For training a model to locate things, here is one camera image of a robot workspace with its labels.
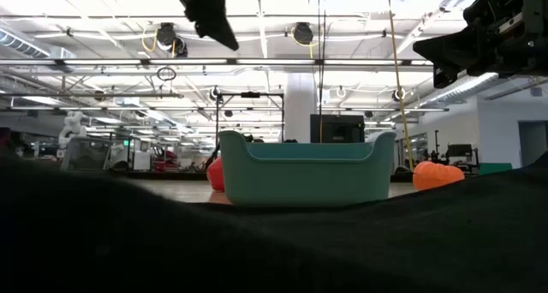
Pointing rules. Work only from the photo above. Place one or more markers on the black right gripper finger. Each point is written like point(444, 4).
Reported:
point(458, 49)
point(445, 74)

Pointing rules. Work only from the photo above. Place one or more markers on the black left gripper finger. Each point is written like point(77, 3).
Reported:
point(207, 10)

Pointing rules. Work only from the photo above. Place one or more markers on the orange toy produce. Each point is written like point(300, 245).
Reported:
point(436, 176)

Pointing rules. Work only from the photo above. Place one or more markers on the red toy tomato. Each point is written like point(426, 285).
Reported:
point(216, 175)

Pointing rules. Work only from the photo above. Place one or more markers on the black monitor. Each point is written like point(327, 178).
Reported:
point(460, 151)

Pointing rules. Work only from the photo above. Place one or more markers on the green box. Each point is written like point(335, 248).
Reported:
point(495, 169)

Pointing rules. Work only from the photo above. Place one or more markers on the teal plastic container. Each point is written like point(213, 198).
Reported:
point(306, 179)

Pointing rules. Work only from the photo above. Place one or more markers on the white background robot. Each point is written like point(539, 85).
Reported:
point(72, 128)

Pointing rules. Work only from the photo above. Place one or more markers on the black folded cloth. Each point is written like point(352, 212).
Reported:
point(274, 250)

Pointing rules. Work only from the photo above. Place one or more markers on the black metal stand frame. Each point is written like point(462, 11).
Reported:
point(250, 94)

